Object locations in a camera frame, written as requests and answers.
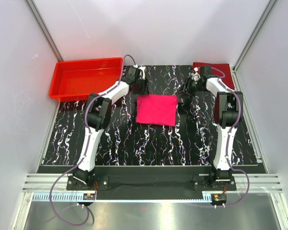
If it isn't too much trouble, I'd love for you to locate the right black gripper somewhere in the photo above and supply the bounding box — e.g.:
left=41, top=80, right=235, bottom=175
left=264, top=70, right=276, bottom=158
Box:
left=174, top=77, right=204, bottom=100

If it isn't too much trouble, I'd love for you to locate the bright pink t-shirt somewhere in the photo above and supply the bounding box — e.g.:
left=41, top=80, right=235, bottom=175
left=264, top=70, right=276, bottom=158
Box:
left=136, top=94, right=178, bottom=127

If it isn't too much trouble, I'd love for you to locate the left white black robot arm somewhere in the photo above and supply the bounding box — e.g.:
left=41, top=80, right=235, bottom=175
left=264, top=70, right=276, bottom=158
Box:
left=72, top=65, right=148, bottom=190

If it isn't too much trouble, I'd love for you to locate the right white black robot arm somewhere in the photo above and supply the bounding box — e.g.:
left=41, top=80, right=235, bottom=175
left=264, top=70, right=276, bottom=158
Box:
left=176, top=65, right=243, bottom=190

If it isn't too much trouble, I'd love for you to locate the folded dark red t-shirt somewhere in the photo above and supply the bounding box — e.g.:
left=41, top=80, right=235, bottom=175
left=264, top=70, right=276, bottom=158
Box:
left=192, top=62, right=235, bottom=90

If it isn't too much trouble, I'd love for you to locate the red plastic bin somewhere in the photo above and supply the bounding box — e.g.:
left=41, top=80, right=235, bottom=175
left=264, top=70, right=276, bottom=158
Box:
left=49, top=57, right=123, bottom=103

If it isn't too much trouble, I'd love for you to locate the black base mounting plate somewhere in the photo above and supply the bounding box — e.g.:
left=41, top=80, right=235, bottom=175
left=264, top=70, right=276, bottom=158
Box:
left=66, top=165, right=237, bottom=201

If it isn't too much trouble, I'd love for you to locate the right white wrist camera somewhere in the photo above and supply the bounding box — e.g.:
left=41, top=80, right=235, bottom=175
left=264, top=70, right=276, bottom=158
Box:
left=191, top=67, right=201, bottom=81

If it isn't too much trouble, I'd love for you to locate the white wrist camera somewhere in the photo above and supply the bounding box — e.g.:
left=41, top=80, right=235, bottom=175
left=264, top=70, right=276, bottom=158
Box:
left=191, top=67, right=201, bottom=81
left=134, top=65, right=146, bottom=80

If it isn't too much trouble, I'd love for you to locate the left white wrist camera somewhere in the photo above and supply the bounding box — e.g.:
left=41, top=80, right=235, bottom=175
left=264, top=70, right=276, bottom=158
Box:
left=134, top=65, right=146, bottom=80

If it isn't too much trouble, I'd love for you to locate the white slotted cable duct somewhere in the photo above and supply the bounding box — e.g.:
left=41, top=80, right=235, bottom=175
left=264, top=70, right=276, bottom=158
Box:
left=32, top=192, right=228, bottom=204

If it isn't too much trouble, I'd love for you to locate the right aluminium frame post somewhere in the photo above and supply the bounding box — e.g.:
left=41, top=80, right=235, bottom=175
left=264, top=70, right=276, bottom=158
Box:
left=233, top=0, right=279, bottom=71

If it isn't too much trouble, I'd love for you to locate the aluminium frame post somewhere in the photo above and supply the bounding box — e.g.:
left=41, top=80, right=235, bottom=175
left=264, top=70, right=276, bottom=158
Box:
left=25, top=0, right=63, bottom=62
left=233, top=0, right=279, bottom=71

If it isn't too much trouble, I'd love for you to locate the left aluminium frame post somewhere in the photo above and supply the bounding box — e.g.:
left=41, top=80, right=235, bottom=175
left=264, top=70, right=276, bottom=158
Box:
left=25, top=0, right=63, bottom=62

